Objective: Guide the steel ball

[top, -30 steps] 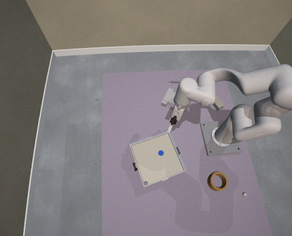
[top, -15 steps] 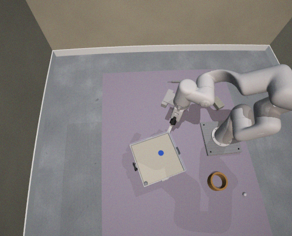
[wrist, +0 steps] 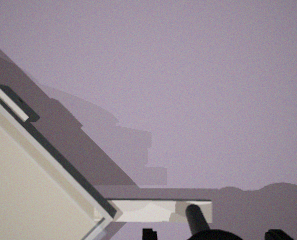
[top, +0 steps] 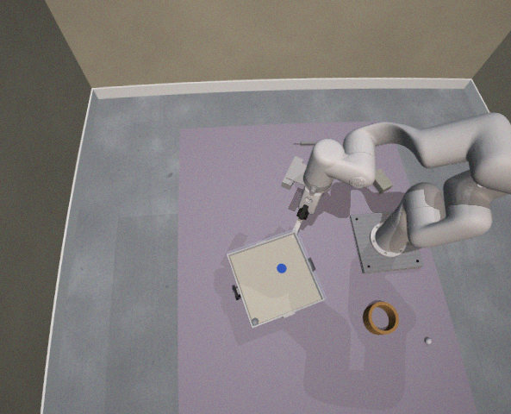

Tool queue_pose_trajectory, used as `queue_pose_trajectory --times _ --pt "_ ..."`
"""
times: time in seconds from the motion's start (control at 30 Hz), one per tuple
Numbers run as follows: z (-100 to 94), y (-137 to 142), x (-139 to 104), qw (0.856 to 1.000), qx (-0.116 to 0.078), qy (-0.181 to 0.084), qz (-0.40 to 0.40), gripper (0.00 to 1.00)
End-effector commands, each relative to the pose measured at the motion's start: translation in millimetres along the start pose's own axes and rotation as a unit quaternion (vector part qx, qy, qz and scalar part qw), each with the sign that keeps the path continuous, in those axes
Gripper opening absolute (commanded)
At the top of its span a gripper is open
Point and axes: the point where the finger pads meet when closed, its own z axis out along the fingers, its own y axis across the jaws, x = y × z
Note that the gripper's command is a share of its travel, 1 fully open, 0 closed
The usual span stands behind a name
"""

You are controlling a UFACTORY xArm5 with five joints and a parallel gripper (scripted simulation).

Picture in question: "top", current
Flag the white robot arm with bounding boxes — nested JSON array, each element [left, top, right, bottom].
[[281, 112, 511, 257]]

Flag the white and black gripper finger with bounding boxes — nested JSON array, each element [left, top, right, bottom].
[[296, 204, 309, 220]]

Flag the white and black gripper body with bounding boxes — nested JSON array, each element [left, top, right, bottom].
[[298, 186, 325, 214]]

